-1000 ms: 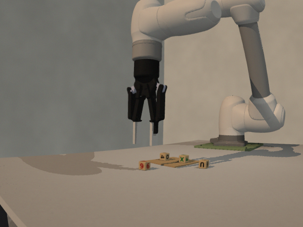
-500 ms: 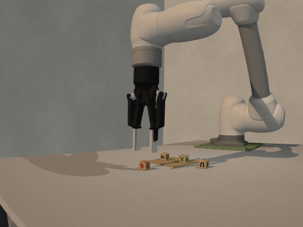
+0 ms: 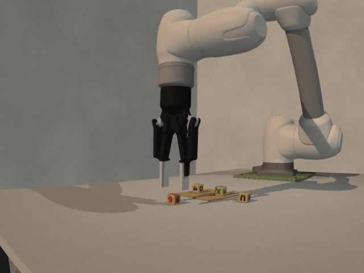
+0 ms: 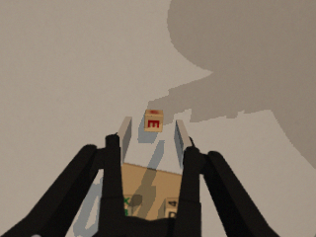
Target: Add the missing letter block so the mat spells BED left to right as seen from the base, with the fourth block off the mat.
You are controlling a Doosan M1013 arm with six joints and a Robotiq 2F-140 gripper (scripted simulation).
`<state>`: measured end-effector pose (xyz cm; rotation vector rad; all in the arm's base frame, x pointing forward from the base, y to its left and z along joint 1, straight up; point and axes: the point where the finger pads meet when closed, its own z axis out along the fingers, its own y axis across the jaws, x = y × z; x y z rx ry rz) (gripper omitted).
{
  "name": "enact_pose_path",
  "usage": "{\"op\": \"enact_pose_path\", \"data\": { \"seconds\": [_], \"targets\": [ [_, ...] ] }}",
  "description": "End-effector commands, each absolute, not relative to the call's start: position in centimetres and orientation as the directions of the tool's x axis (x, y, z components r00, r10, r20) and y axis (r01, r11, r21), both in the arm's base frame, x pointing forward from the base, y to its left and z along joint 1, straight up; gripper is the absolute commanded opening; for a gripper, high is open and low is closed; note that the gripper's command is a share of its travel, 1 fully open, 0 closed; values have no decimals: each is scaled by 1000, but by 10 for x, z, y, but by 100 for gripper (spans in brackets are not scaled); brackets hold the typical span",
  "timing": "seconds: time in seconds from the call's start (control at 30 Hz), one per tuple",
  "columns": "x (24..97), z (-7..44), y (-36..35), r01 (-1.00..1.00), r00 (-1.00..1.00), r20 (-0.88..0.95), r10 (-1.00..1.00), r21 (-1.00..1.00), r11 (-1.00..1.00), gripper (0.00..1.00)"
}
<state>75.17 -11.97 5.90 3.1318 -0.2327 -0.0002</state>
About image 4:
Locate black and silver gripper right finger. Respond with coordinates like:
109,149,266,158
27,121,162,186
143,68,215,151
173,119,280,237

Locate brown square mat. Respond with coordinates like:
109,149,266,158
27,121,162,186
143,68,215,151
121,162,182,220

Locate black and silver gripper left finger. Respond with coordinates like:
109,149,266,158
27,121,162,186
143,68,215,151
0,117,132,237

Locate tan wooden letter block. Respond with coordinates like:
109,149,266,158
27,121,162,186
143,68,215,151
124,196,133,216
164,198,179,218
144,110,164,132

